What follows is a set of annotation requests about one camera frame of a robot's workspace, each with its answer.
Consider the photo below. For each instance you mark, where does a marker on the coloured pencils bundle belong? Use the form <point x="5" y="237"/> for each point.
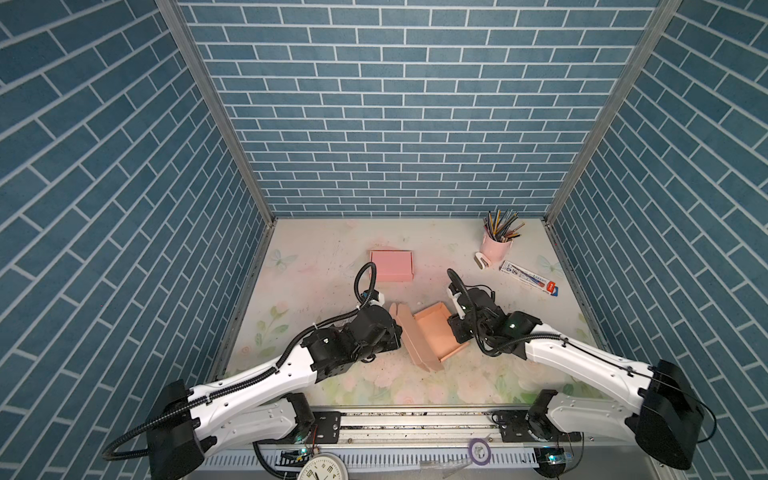
<point x="502" y="226"/>

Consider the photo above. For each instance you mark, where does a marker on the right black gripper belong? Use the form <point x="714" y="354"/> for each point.
<point x="456" y="329"/>

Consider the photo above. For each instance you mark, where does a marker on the orange paper box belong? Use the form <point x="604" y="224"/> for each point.
<point x="427" y="335"/>

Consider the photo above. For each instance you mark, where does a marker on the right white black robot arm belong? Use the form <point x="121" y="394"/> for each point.
<point x="652" y="406"/>

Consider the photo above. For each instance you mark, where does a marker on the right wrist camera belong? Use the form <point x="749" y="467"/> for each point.
<point x="461" y="304"/>

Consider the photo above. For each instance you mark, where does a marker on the purple tape roll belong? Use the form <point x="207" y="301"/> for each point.
<point x="479" y="452"/>

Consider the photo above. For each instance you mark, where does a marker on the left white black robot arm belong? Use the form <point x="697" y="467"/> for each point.
<point x="187" y="425"/>

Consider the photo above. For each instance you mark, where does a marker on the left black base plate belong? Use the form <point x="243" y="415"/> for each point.
<point x="324" y="428"/>

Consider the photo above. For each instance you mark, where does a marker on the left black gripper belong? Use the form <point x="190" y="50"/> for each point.
<point x="394" y="337"/>

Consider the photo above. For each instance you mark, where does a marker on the pink pencil cup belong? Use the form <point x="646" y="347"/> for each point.
<point x="494" y="251"/>

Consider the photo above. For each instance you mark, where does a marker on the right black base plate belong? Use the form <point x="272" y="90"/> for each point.
<point x="516" y="426"/>

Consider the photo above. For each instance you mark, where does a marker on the white round clock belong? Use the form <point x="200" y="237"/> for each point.
<point x="324" y="466"/>

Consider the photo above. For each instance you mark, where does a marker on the pink paper box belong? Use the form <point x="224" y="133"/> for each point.
<point x="393" y="266"/>

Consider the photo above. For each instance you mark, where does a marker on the aluminium mounting rail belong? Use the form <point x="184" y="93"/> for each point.
<point x="420" y="426"/>

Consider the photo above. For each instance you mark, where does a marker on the white toothpaste tube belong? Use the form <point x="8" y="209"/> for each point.
<point x="529" y="278"/>

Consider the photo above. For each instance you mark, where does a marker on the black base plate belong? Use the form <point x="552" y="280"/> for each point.
<point x="516" y="426"/>
<point x="324" y="428"/>

